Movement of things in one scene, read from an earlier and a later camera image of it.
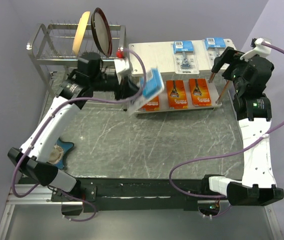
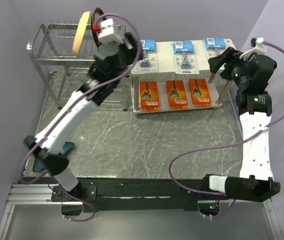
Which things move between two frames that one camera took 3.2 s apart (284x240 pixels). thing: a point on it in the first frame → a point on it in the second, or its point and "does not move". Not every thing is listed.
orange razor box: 199,92 does not move
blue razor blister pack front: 184,57 does not move
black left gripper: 126,88 → 131,53
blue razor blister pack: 214,46 does not move
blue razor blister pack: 154,86 → 148,62
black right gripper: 226,57 does not move
